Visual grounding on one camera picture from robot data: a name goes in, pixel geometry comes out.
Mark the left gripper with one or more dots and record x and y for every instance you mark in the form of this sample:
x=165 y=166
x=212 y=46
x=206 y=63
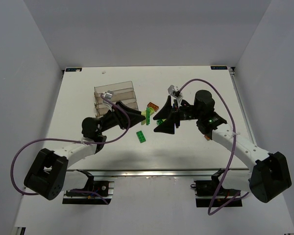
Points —
x=120 y=115

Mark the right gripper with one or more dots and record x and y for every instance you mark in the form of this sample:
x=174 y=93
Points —
x=175 y=115

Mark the dark green 2x2 lego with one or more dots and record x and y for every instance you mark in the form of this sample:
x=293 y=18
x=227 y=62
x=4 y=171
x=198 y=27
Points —
x=160 y=121

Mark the dark green lego block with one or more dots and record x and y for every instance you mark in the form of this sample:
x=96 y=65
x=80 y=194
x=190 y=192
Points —
x=149 y=112

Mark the orange lego plate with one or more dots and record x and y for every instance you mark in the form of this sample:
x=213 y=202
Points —
x=153 y=106

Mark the green 2x4 lego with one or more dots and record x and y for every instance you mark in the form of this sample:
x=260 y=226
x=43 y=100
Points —
x=140 y=136

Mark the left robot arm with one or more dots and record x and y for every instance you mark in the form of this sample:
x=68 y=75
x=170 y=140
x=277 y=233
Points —
x=48 y=174

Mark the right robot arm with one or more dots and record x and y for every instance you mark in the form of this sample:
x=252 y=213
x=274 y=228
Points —
x=268 y=174

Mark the table corner label right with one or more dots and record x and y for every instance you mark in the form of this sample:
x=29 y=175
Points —
x=218 y=67

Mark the table corner label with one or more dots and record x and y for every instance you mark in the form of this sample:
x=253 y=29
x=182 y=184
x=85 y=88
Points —
x=73 y=69
x=218 y=67

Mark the table corner label left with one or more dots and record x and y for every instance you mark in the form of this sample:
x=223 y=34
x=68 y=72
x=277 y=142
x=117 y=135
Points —
x=73 y=69

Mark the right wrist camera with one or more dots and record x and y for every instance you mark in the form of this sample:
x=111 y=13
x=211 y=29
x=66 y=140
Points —
x=176 y=94

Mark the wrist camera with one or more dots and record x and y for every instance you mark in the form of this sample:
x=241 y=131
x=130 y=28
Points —
x=108 y=95
x=176 y=94

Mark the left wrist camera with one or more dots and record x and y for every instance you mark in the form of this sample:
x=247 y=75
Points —
x=108 y=95

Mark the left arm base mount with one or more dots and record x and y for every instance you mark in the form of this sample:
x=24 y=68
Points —
x=83 y=188

